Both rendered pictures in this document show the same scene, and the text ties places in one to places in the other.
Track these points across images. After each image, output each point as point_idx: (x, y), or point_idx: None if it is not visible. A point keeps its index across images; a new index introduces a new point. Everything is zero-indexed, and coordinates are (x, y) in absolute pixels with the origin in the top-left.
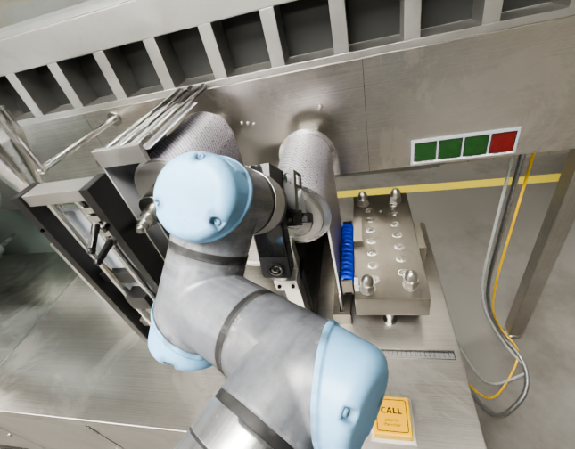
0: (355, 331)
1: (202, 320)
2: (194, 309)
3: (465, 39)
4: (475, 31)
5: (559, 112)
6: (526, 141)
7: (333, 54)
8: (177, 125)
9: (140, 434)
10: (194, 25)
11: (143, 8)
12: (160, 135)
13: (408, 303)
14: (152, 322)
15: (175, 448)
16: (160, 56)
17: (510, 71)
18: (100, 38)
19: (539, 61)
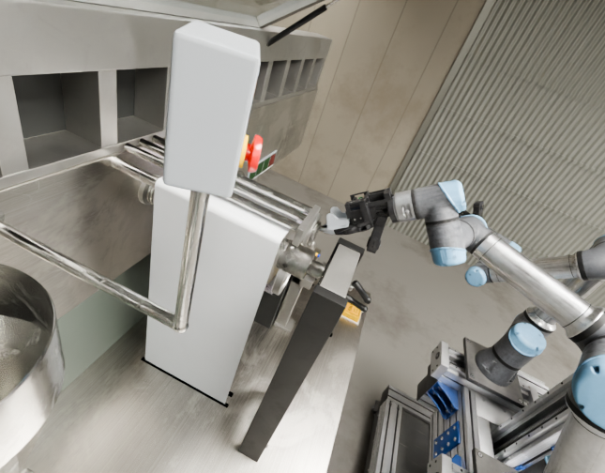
0: (297, 300)
1: (469, 232)
2: (466, 231)
3: (275, 103)
4: (277, 99)
5: (283, 141)
6: (275, 158)
7: None
8: (105, 198)
9: None
10: (167, 66)
11: (120, 27)
12: (277, 200)
13: (317, 258)
14: (462, 249)
15: (497, 249)
16: (114, 98)
17: (279, 121)
18: (21, 53)
19: (285, 116)
